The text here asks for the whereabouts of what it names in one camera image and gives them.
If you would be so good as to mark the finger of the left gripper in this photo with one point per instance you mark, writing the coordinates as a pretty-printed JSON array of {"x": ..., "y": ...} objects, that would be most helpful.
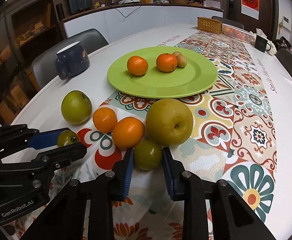
[
  {"x": 16, "y": 138},
  {"x": 47, "y": 161}
]

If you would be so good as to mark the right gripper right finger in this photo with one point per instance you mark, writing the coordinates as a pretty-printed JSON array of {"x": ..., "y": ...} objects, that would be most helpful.
[{"x": 232, "y": 218}]

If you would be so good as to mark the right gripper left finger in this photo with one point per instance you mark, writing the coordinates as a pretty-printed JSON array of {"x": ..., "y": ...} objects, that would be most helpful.
[{"x": 64, "y": 216}]

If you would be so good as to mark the small green fruit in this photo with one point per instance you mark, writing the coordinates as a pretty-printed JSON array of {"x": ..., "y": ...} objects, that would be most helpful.
[
  {"x": 147, "y": 155},
  {"x": 67, "y": 137}
]

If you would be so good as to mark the large green apple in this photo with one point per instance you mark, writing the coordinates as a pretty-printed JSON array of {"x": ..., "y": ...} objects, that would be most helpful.
[{"x": 76, "y": 107}]

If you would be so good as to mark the small orange tangerine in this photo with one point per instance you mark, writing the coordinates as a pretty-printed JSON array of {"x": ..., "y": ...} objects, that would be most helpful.
[
  {"x": 128, "y": 132},
  {"x": 105, "y": 119}
]

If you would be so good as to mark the orange tangerine with stem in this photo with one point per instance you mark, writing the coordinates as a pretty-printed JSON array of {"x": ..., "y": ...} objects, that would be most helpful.
[{"x": 166, "y": 62}]

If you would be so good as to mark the brown longan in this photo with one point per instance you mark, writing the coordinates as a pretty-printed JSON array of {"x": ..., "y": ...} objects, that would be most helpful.
[
  {"x": 181, "y": 61},
  {"x": 177, "y": 53}
]

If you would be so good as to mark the patterned table runner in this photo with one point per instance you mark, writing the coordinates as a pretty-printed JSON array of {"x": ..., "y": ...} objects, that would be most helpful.
[{"x": 233, "y": 136}]

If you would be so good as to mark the grey chair near left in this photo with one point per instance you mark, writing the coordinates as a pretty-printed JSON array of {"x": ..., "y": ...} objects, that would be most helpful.
[{"x": 44, "y": 65}]

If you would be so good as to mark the grey chair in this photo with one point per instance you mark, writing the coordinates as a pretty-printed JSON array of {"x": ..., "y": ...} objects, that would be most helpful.
[
  {"x": 44, "y": 65},
  {"x": 285, "y": 58}
]

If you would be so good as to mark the dark blue mug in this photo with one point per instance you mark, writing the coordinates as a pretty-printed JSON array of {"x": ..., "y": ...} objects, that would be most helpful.
[{"x": 71, "y": 61}]

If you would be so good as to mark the large yellow-green pear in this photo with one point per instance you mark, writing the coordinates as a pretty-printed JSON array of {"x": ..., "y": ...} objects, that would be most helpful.
[{"x": 169, "y": 122}]

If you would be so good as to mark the green plate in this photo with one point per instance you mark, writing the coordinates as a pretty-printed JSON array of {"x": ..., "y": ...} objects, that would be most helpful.
[{"x": 199, "y": 75}]

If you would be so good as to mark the grey chair right far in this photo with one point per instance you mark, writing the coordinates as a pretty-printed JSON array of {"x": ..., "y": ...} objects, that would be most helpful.
[{"x": 285, "y": 58}]

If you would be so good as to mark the black mug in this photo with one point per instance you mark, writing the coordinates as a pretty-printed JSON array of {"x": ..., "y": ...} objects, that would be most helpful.
[{"x": 262, "y": 44}]

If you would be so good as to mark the woven wicker box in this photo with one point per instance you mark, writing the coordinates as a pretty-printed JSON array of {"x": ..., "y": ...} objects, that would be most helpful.
[{"x": 209, "y": 25}]

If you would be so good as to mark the grey chair far end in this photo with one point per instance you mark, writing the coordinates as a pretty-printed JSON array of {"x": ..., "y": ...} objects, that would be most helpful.
[{"x": 229, "y": 22}]

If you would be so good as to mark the red fu door poster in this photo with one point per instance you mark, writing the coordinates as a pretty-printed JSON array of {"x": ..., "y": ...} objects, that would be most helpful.
[{"x": 250, "y": 8}]

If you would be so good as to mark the wire fruit basket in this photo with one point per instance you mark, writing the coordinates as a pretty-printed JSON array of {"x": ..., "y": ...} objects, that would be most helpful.
[{"x": 237, "y": 33}]

